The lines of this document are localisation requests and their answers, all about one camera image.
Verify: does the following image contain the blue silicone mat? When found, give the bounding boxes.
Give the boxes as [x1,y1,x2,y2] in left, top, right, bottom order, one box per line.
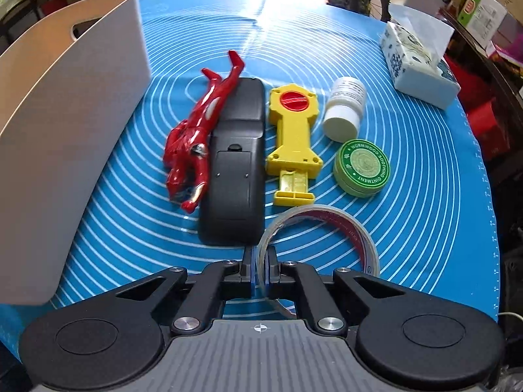
[0,0,501,356]

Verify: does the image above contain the black remote control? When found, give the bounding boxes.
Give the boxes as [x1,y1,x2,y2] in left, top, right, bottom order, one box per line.
[198,78,266,247]

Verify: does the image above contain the green white product box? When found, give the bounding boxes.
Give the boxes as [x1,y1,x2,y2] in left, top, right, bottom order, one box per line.
[457,0,507,49]

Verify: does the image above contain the white pill bottle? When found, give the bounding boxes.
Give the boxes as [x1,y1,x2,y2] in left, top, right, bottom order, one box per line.
[322,77,367,143]

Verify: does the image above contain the black metal shelf rack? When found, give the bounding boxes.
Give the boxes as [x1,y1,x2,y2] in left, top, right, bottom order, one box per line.
[1,0,42,53]

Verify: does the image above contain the yellow toy launcher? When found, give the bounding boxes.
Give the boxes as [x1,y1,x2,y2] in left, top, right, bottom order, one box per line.
[266,83,324,207]

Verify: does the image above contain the clear tape roll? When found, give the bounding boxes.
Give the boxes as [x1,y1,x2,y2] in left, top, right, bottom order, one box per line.
[262,198,382,277]

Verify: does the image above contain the green ointment tin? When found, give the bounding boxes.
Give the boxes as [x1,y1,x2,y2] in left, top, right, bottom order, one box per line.
[333,139,391,198]

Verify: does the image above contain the white tissue box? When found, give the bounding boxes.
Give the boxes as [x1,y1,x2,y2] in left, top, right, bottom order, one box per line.
[380,4,461,110]

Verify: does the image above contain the beige plastic storage bin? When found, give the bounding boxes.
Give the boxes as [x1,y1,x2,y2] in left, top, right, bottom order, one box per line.
[1,0,152,305]

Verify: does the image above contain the red hero figure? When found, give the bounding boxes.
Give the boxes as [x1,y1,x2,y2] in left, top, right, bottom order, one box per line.
[163,50,245,213]

